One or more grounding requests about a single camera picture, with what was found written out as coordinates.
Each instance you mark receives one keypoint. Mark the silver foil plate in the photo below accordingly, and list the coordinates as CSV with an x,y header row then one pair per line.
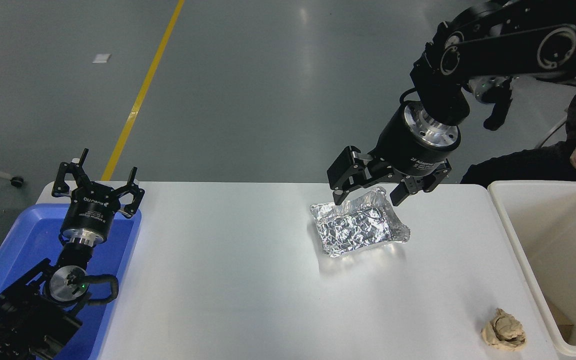
x,y
353,227

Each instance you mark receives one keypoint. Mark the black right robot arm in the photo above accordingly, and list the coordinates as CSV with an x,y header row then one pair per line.
x,y
508,45

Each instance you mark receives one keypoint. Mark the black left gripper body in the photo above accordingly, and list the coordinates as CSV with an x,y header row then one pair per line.
x,y
90,210

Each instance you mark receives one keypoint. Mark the blue plastic tray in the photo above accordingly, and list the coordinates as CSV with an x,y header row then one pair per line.
x,y
15,240

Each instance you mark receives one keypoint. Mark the large pale plastic bin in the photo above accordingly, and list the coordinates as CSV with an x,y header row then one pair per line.
x,y
568,240

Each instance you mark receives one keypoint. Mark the small white floor tag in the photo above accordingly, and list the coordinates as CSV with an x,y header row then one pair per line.
x,y
101,58

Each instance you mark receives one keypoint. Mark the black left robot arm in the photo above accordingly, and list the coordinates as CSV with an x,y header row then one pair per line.
x,y
28,310

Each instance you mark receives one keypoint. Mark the crumpled tan paper ball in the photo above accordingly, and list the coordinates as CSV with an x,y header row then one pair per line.
x,y
504,331

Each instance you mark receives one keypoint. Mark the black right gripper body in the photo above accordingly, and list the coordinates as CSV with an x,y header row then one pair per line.
x,y
400,150

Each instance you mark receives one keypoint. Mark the person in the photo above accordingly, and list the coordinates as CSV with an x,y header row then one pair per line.
x,y
528,167

